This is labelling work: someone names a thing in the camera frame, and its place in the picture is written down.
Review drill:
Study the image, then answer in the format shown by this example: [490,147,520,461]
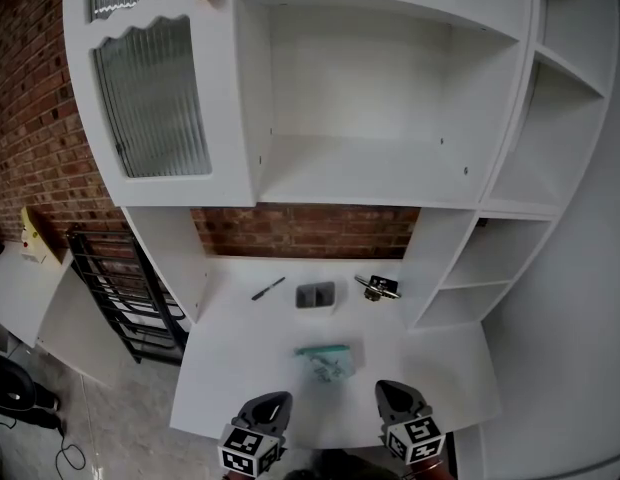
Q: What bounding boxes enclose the light blue plastic bag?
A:
[293,343,360,386]

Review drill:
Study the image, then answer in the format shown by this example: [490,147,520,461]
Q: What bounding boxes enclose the black round stool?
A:
[0,354,38,413]

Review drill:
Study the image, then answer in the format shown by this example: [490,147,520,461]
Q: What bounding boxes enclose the black metal folding rack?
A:
[65,221,192,368]

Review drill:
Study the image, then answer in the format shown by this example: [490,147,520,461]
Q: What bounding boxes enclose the black and brass clip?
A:
[353,273,403,303]

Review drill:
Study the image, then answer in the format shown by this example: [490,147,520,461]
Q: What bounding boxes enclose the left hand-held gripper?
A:
[216,391,294,480]

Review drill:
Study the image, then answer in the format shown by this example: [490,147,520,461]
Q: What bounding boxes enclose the white pen holder box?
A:
[293,278,350,318]

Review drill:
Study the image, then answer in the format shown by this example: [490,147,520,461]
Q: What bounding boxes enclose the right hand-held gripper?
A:
[374,379,448,467]

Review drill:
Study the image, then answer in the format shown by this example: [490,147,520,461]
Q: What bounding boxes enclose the white ribbed glass cabinet door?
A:
[62,0,257,209]

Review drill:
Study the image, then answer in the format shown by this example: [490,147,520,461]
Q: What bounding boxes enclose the white side desk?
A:
[0,241,125,390]

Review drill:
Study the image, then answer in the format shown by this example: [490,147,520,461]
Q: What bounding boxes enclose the person's olive trousers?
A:
[283,446,407,480]

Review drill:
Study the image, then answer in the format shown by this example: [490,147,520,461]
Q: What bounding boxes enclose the person's right forearm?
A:
[401,459,457,480]

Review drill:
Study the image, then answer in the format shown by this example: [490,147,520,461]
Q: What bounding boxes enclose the black marker pen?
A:
[250,276,288,302]

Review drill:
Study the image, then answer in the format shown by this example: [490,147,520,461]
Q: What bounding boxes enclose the white desk with hutch shelves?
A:
[62,0,620,480]

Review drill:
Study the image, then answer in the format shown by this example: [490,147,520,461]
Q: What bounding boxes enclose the small white box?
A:
[18,239,49,266]

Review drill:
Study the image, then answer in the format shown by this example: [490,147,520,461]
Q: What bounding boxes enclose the black floor cable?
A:
[54,416,88,473]

